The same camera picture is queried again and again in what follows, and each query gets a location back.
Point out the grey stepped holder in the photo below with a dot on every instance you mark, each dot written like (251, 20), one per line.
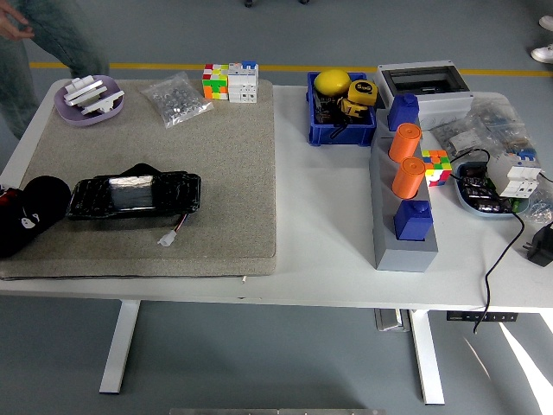
(404, 255)

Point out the grey-brown felt mat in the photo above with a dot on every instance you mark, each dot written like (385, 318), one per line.
(173, 181)

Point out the person's right hand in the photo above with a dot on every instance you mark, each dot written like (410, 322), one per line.
(13, 26)

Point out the white table leg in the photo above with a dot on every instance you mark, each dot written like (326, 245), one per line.
(427, 359)
(118, 346)

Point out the orange green puzzle cube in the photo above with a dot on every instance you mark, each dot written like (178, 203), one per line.
(215, 84)

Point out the person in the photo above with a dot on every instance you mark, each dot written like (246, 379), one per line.
(56, 26)

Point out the clear bag of screws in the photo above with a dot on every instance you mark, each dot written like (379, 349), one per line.
(177, 101)

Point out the round yellow tape measure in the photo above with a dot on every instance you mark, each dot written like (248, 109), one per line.
(362, 91)

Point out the black power adapter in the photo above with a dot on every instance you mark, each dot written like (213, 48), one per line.
(542, 246)

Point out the black parts in bin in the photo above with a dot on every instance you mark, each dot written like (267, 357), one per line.
(326, 110)

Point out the blue plastic bin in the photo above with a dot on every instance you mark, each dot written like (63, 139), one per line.
(341, 132)

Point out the light blue oval dish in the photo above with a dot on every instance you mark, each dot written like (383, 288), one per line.
(466, 203)

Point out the yellow ball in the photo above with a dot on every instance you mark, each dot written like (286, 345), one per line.
(332, 82)

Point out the white circuit breaker blue clip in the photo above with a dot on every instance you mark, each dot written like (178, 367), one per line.
(516, 177)

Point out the small white block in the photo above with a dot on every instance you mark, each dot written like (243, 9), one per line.
(83, 81)

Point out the large clear bag of parts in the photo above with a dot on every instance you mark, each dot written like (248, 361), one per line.
(501, 121)

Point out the white T-shaped bracket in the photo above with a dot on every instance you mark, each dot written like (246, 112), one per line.
(101, 104)

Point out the silver flat bars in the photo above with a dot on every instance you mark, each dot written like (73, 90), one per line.
(84, 93)

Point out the white breaker block blue top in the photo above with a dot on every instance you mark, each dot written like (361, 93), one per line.
(243, 84)

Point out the grey metal box under table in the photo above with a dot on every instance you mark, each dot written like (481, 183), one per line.
(391, 321)

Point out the clear bag with white part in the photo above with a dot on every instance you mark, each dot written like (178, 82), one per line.
(453, 140)

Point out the black desk control panel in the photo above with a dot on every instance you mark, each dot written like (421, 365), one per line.
(479, 316)

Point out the multicolour twisted puzzle cube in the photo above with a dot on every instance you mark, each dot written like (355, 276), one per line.
(437, 166)

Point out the orange cylinder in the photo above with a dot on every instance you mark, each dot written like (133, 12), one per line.
(404, 142)
(407, 179)

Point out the white shoe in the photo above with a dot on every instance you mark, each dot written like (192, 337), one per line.
(546, 22)
(543, 54)

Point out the purple oval tray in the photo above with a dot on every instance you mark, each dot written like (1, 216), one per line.
(71, 114)

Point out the grey white electrical box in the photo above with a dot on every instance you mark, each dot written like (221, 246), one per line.
(445, 101)

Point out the yellow black tape measure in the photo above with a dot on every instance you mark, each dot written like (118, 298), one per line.
(352, 109)

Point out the blue block with knob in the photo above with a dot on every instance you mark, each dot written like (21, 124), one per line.
(402, 112)
(412, 222)

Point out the black rag with white print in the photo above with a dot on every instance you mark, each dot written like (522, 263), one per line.
(30, 203)

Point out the black packets in dish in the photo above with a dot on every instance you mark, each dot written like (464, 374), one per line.
(477, 188)

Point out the small clear bag metal bits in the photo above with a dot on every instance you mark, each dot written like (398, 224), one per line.
(542, 209)

